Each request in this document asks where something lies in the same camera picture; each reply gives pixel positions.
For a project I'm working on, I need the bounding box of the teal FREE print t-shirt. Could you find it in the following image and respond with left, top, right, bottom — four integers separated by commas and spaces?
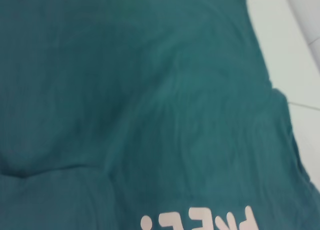
0, 0, 320, 230

